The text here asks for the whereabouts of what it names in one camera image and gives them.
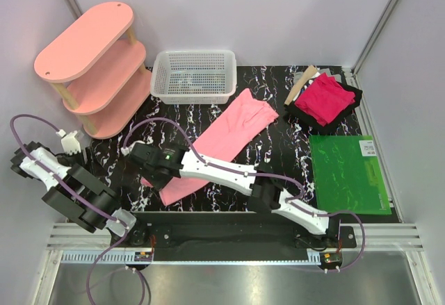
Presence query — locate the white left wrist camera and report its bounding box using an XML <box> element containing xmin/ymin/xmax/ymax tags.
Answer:
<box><xmin>56</xmin><ymin>129</ymin><xmax>83</xmax><ymax>155</ymax></box>

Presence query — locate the grey cloth piece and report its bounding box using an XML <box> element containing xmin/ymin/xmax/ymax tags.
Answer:
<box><xmin>294</xmin><ymin>72</ymin><xmax>307</xmax><ymax>81</ymax></box>

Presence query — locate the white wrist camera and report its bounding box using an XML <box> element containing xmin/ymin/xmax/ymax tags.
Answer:
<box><xmin>120</xmin><ymin>140</ymin><xmax>147</xmax><ymax>156</ymax></box>
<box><xmin>56</xmin><ymin>129</ymin><xmax>83</xmax><ymax>155</ymax></box>

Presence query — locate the white plastic mesh basket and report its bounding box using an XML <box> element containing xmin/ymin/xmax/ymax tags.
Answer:
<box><xmin>150</xmin><ymin>50</ymin><xmax>237</xmax><ymax>104</ymax></box>

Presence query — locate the light pink t-shirt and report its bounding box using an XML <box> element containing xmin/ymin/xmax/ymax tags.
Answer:
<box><xmin>160</xmin><ymin>88</ymin><xmax>279</xmax><ymax>206</ymax></box>

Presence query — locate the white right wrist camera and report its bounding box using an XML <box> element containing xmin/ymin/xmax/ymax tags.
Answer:
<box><xmin>120</xmin><ymin>140</ymin><xmax>147</xmax><ymax>156</ymax></box>

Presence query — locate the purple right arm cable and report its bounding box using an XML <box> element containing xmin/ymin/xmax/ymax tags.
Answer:
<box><xmin>121</xmin><ymin>117</ymin><xmax>366</xmax><ymax>273</ymax></box>

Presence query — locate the magenta folded t-shirt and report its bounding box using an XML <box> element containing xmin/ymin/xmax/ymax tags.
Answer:
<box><xmin>294</xmin><ymin>73</ymin><xmax>355</xmax><ymax>126</ymax></box>

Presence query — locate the white slotted cable duct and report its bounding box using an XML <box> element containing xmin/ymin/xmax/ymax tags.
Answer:
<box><xmin>60</xmin><ymin>250</ymin><xmax>153</xmax><ymax>265</ymax></box>

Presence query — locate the beige folded cloth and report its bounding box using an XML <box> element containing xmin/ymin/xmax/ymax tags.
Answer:
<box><xmin>284</xmin><ymin>65</ymin><xmax>318</xmax><ymax>106</ymax></box>

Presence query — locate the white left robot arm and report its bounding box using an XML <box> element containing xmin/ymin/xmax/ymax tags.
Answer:
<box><xmin>10</xmin><ymin>142</ymin><xmax>150</xmax><ymax>247</ymax></box>

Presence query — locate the green cutting mat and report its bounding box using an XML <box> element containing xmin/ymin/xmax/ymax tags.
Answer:
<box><xmin>309</xmin><ymin>135</ymin><xmax>391</xmax><ymax>215</ymax></box>

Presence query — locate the pink three-tier wooden shelf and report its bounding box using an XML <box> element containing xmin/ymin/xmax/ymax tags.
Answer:
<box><xmin>34</xmin><ymin>1</ymin><xmax>152</xmax><ymax>140</ymax></box>

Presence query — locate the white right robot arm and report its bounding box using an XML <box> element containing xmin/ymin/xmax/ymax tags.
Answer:
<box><xmin>121</xmin><ymin>141</ymin><xmax>341</xmax><ymax>249</ymax></box>

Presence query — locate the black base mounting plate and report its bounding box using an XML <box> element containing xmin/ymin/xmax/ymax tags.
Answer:
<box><xmin>122</xmin><ymin>212</ymin><xmax>357</xmax><ymax>263</ymax></box>

